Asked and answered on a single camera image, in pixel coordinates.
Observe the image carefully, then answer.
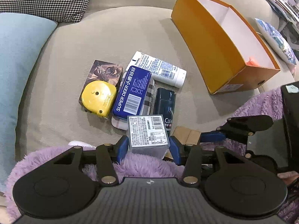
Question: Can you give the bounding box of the clear plastic cube box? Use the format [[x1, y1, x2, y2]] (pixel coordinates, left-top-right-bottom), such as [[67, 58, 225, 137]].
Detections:
[[127, 115, 170, 159]]

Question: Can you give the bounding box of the blue Super Deer box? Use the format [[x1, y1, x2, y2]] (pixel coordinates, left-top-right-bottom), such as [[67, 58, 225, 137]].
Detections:
[[112, 66, 152, 119]]

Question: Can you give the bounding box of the yellow tape measure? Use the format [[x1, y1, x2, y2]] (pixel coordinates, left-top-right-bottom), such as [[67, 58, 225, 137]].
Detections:
[[81, 80, 117, 118]]

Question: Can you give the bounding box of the plaid checkered case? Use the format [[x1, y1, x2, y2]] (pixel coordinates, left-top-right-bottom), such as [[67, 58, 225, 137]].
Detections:
[[111, 79, 155, 131]]

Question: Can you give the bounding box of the dark Clear shampoo bottle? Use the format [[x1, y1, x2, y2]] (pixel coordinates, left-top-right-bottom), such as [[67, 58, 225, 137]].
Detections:
[[153, 88, 176, 135]]

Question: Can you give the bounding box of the white Vaseline lotion tube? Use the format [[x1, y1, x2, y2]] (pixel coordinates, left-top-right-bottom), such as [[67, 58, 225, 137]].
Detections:
[[126, 51, 187, 88]]

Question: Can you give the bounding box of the anime art card box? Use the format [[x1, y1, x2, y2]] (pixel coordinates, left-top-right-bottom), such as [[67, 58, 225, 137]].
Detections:
[[78, 60, 123, 113]]

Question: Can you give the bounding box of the small brown cardboard piece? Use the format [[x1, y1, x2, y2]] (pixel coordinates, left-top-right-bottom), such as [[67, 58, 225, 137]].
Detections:
[[173, 126, 201, 145]]

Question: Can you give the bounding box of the purple fluffy blanket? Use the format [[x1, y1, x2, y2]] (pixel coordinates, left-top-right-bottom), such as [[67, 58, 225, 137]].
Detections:
[[5, 88, 298, 223]]

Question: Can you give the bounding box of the orange plastic toy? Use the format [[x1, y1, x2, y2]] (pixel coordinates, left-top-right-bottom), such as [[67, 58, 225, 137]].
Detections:
[[246, 57, 259, 67]]

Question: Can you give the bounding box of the orange cardboard box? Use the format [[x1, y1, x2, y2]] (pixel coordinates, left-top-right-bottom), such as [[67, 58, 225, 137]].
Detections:
[[171, 0, 280, 95]]

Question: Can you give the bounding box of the blue floral white cushion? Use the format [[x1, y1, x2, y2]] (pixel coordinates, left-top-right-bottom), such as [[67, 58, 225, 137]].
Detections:
[[254, 18, 296, 66]]

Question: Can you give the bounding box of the cluttered shelf with books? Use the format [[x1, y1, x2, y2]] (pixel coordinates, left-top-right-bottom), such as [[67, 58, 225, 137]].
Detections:
[[266, 0, 298, 33]]

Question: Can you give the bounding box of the beige sofa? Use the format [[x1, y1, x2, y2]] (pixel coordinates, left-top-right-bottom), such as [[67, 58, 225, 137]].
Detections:
[[0, 0, 299, 192]]

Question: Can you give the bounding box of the light blue cushion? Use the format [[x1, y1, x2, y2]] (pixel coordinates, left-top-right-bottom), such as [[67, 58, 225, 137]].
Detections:
[[1, 13, 57, 192]]

